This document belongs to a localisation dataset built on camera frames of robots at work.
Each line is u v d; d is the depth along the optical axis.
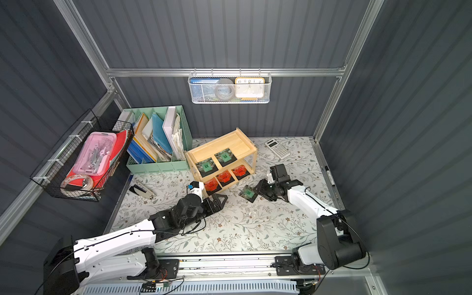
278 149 1.14
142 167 0.99
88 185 0.66
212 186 0.94
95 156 0.72
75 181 0.67
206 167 0.81
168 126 0.91
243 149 0.88
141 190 0.95
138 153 0.96
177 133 0.89
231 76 0.89
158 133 0.94
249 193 0.96
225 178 0.99
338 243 0.43
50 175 0.61
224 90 0.89
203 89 0.84
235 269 0.75
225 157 0.84
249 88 0.89
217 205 0.67
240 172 1.02
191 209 0.56
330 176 1.07
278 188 0.65
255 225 0.85
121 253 0.49
